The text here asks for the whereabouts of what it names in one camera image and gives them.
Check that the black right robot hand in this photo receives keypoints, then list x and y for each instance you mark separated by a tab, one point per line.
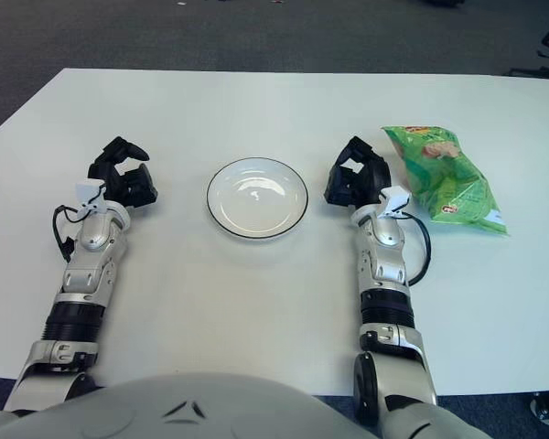
370	178

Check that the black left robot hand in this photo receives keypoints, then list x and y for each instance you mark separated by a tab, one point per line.
119	183

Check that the green snack bag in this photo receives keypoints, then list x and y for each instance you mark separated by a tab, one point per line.
448	183

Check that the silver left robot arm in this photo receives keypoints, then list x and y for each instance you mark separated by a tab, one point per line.
91	256

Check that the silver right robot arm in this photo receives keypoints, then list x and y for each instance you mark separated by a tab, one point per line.
384	256

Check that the white plate black rim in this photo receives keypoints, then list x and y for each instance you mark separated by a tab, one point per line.
256	201

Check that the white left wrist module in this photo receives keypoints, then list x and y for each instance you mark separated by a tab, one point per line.
89	189

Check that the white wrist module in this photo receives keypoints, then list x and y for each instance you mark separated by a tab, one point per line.
89	189
395	199

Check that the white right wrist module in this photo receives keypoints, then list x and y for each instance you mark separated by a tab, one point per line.
395	199

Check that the grey robot torso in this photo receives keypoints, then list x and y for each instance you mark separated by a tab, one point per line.
187	411

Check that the small black floor object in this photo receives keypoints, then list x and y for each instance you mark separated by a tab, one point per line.
542	407

